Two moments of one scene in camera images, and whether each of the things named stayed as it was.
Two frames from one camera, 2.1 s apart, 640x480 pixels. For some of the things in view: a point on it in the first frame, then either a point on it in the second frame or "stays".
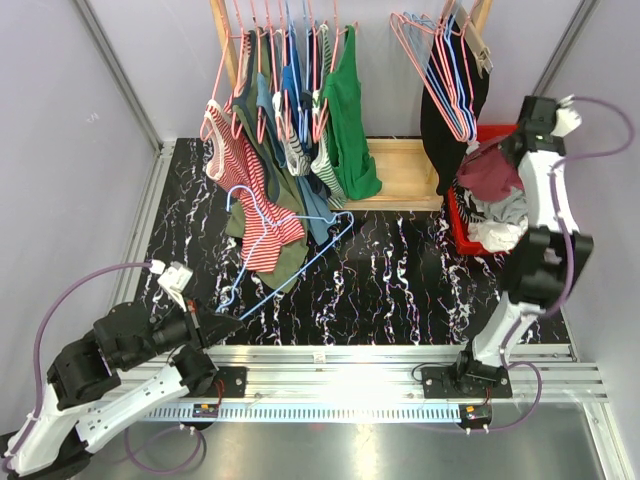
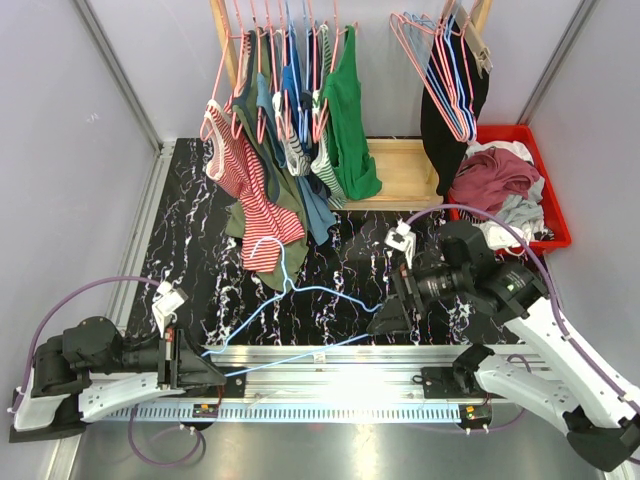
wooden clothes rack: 401,164 stays
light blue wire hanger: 220,310 -> 296,358
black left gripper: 215,327 -> 180,365
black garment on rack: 454,93 stays
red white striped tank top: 236,164 stays
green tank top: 359,175 stays
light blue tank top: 318,209 stays
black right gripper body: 506,141 -> 441,281
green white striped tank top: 323,164 stays
